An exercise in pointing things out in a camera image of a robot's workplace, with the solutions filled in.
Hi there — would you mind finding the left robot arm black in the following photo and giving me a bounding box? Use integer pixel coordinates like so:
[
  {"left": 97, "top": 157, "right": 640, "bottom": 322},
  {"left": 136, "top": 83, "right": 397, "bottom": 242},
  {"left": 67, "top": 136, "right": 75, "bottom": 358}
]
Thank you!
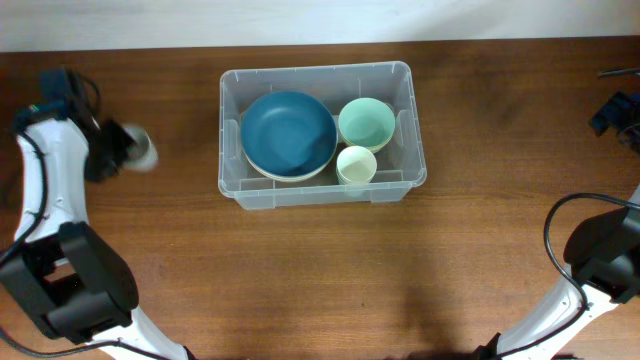
[{"left": 1, "top": 68, "right": 193, "bottom": 359}]

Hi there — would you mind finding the cream cup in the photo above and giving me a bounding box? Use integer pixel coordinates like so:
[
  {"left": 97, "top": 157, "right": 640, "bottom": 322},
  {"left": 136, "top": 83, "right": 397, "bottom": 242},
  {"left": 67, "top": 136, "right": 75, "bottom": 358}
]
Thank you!
[{"left": 336, "top": 146, "right": 377, "bottom": 185}]

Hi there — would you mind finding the green cup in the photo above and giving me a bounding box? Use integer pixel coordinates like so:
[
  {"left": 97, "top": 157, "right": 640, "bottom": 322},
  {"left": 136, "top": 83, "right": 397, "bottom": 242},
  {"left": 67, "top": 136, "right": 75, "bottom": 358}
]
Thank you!
[{"left": 343, "top": 182, "right": 369, "bottom": 198}]

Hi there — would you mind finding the cream plate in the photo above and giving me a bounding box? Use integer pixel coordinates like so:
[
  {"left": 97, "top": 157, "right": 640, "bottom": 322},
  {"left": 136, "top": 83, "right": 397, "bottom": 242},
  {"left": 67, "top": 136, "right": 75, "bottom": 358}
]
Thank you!
[{"left": 245, "top": 151, "right": 336, "bottom": 183}]

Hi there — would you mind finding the clear plastic storage container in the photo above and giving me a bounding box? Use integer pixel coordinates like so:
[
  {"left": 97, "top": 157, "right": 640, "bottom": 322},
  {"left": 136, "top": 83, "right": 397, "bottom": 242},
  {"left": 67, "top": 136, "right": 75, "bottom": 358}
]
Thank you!
[{"left": 218, "top": 61, "right": 427, "bottom": 210}]

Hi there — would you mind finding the blue plate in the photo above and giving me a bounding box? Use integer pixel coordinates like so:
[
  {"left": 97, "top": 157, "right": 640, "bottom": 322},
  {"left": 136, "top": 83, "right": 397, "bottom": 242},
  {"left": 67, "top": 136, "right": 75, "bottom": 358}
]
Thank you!
[{"left": 241, "top": 91, "right": 338, "bottom": 178}]

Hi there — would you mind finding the green bowl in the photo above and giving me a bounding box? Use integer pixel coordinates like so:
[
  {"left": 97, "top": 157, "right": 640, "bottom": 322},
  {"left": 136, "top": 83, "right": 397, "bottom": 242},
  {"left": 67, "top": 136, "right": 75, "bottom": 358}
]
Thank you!
[{"left": 337, "top": 98, "right": 396, "bottom": 148}]

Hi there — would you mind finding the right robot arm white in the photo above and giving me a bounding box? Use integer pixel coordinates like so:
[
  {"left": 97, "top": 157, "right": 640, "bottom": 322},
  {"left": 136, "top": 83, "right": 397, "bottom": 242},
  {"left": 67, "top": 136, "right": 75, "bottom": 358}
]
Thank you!
[{"left": 472, "top": 192, "right": 639, "bottom": 359}]

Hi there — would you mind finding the yellow bowl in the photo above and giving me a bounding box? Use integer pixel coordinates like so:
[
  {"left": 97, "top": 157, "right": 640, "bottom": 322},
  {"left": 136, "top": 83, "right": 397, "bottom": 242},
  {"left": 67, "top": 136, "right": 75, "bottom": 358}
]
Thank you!
[{"left": 366, "top": 140, "right": 391, "bottom": 154}]

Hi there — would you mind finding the grey cup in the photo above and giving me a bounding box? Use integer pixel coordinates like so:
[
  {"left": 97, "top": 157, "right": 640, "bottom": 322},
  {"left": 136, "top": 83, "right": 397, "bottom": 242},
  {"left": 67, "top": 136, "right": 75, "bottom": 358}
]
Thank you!
[{"left": 123, "top": 124, "right": 159, "bottom": 172}]

